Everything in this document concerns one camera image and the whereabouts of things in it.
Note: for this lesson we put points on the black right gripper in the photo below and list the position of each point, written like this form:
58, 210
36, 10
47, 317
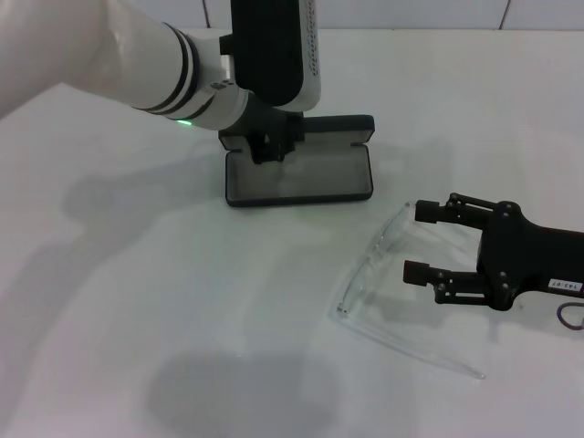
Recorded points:
524, 255

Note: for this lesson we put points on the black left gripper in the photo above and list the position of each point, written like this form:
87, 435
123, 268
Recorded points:
274, 123

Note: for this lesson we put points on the black glasses case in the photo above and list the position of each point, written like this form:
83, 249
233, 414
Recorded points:
319, 182

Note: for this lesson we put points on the clear white glasses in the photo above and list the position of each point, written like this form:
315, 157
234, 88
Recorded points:
360, 274

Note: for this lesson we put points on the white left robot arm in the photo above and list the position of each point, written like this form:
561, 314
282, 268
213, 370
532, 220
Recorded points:
114, 55

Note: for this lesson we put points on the white number sticker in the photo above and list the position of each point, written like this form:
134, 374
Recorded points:
563, 284

